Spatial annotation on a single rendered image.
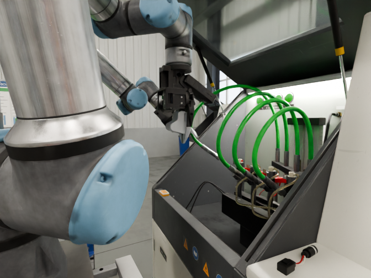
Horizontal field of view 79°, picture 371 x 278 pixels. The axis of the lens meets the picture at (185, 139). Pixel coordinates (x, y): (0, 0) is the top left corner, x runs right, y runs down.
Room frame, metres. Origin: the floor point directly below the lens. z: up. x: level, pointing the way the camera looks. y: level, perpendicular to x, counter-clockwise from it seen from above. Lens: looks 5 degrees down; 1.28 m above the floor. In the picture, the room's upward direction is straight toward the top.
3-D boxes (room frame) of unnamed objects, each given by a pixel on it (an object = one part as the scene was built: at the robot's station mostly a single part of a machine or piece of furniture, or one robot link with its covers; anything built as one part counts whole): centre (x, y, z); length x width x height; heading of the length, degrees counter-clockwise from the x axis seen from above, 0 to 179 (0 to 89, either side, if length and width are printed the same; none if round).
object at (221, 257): (0.77, 0.00, 0.87); 0.62 x 0.04 x 0.16; 25
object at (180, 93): (0.63, 0.03, 1.37); 0.09 x 0.08 x 0.12; 115
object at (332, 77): (0.98, -0.45, 1.43); 0.54 x 0.03 x 0.02; 25
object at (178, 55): (0.63, 0.02, 1.45); 0.08 x 0.08 x 0.05
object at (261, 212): (0.76, -0.26, 0.91); 0.34 x 0.10 x 0.15; 25
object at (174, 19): (0.54, 0.06, 1.52); 0.11 x 0.11 x 0.08; 73
